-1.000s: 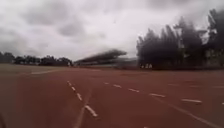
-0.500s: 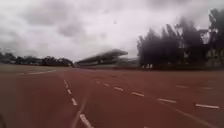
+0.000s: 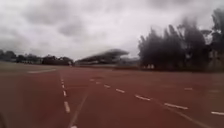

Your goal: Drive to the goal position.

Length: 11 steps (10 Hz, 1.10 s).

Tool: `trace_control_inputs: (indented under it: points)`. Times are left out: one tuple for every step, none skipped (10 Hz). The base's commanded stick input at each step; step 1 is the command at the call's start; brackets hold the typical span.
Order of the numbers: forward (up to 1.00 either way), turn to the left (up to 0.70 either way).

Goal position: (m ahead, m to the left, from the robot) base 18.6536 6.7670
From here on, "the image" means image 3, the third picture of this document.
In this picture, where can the dull grass field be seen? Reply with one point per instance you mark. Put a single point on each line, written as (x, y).
(16, 66)

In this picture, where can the roofed grandstand building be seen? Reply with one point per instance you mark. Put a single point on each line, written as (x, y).
(106, 56)

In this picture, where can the clump of tall dark trees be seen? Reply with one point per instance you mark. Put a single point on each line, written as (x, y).
(173, 50)

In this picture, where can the red running track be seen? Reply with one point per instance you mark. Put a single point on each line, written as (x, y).
(110, 110)

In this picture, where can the row of distant trees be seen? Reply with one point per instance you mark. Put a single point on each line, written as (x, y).
(53, 60)

